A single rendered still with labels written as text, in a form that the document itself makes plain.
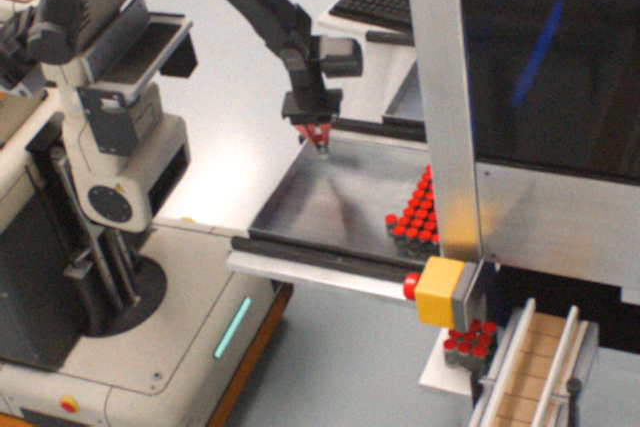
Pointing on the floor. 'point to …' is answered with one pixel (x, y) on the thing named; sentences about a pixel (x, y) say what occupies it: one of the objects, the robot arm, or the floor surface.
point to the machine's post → (448, 110)
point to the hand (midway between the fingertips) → (320, 140)
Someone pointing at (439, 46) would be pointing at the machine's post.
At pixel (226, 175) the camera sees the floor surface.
